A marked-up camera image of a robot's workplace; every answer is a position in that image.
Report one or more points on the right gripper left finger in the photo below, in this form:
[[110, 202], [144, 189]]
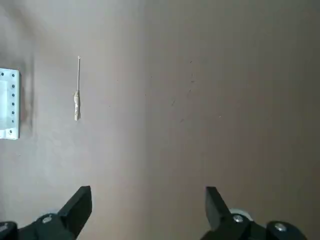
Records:
[[72, 210]]

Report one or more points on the white test tube rack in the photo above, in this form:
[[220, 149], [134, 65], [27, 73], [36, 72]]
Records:
[[10, 105]]

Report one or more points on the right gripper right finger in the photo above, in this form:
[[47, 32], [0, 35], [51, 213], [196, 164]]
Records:
[[217, 212]]

